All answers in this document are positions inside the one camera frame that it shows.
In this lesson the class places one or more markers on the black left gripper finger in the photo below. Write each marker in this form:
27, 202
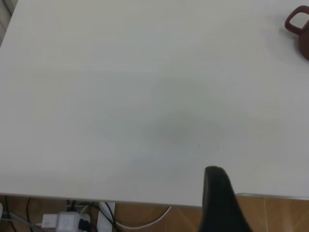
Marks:
219, 205

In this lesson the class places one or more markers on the red mug white inside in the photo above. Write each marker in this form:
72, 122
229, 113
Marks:
304, 46

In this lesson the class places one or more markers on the white power strip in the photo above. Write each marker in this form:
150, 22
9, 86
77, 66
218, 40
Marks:
106, 217

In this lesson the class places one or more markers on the black power plug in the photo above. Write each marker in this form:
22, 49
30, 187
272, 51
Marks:
84, 224

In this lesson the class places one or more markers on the grey white socket cube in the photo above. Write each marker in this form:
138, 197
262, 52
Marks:
67, 221

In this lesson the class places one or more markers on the white power adapter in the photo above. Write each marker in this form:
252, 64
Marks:
49, 221

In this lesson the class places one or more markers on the silver metal frame bar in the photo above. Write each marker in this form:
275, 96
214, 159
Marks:
272, 196

